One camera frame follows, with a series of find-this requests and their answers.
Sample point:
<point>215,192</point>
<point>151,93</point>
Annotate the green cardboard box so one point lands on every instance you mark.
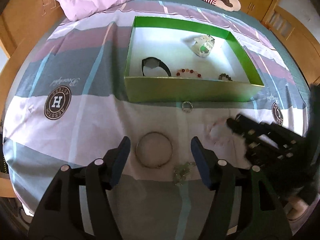
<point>226,74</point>

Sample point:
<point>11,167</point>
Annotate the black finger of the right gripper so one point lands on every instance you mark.
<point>245,124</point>

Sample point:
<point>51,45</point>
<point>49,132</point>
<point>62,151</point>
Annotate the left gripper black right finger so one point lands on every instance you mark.
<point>244,206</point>

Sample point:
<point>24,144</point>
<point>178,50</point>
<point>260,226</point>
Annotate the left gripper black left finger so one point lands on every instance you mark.
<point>75,204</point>

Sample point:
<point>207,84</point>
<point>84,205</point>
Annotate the striped patterned bed sheet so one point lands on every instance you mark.
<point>71,107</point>

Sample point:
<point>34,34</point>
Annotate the thin metal bangle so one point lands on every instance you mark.
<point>154,150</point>

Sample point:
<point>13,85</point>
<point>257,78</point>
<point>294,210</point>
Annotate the wooden wardrobe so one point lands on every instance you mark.
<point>295,23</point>

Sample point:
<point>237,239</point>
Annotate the green bead cluster jewelry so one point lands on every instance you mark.
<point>181,172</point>

